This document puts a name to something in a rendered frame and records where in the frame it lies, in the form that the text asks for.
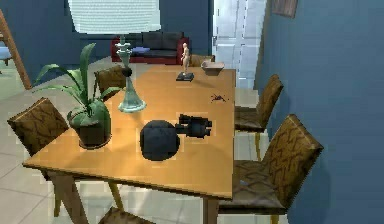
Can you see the white room door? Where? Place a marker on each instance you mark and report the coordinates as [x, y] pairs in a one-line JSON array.
[[237, 43]]

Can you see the blue cushion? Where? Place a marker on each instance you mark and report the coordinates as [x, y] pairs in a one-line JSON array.
[[140, 50]]

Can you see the dark red small object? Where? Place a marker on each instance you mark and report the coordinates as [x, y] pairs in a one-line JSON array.
[[218, 98]]

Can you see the red and black sofa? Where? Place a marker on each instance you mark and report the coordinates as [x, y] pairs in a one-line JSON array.
[[160, 46]]

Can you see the wooden dining table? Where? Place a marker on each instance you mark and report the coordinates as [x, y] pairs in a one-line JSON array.
[[186, 156]]

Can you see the brown wooden slanted frame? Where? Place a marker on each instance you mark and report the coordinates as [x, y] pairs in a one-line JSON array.
[[15, 53]]

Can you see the brown patterned wooden chair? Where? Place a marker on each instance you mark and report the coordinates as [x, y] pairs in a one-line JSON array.
[[200, 60], [110, 79], [280, 166], [258, 111], [37, 126], [121, 217]]

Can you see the black lumpy object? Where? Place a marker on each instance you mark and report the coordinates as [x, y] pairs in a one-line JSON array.
[[196, 126]]

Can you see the green house plant in pot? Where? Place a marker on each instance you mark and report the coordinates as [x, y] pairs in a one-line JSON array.
[[89, 116]]

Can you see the glass lamp with white shade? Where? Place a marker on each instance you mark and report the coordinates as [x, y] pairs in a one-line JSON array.
[[113, 16]]

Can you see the beige bowl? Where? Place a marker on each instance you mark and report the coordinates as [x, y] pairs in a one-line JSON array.
[[212, 67]]

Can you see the brown framed wall picture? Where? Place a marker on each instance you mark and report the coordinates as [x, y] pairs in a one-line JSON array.
[[285, 7]]

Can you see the black round ball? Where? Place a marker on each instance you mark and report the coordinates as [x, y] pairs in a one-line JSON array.
[[159, 140]]

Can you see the beige figure statue on base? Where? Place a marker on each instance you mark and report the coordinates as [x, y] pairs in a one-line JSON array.
[[185, 58]]

